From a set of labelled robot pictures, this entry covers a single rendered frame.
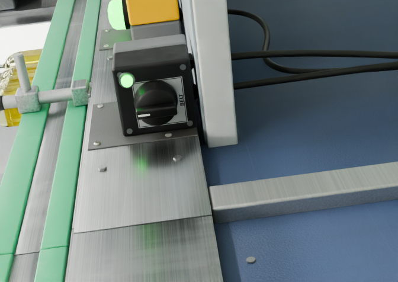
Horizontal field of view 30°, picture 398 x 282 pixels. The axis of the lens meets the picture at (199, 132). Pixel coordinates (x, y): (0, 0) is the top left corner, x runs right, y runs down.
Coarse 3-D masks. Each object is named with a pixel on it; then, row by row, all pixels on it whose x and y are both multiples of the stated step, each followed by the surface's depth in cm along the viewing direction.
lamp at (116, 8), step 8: (112, 0) 104; (120, 0) 104; (112, 8) 103; (120, 8) 103; (112, 16) 103; (120, 16) 103; (128, 16) 103; (112, 24) 104; (120, 24) 104; (128, 24) 104
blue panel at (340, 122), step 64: (256, 0) 122; (320, 0) 119; (384, 0) 115; (256, 64) 98; (320, 64) 96; (256, 128) 82; (320, 128) 80; (384, 128) 79; (256, 256) 61; (320, 256) 60; (384, 256) 60
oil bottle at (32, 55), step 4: (16, 52) 143; (20, 52) 143; (24, 52) 143; (28, 52) 142; (32, 52) 142; (36, 52) 142; (40, 52) 142; (12, 56) 142; (24, 56) 141; (28, 56) 140; (32, 56) 140; (36, 56) 140; (8, 60) 140; (12, 60) 140; (28, 60) 140; (32, 60) 140; (36, 60) 140; (4, 64) 142; (8, 64) 140; (12, 64) 140; (4, 68) 141
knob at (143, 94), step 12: (144, 84) 75; (156, 84) 75; (168, 84) 76; (144, 96) 74; (156, 96) 74; (168, 96) 74; (144, 108) 74; (156, 108) 74; (168, 108) 74; (144, 120) 75; (156, 120) 75; (168, 120) 76
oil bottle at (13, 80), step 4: (8, 76) 133; (12, 76) 133; (16, 76) 133; (28, 76) 132; (32, 76) 132; (4, 80) 132; (8, 80) 132; (12, 80) 131; (16, 80) 131; (32, 80) 130; (0, 84) 131; (4, 84) 130; (8, 84) 130; (12, 84) 130; (16, 84) 130; (0, 88) 130
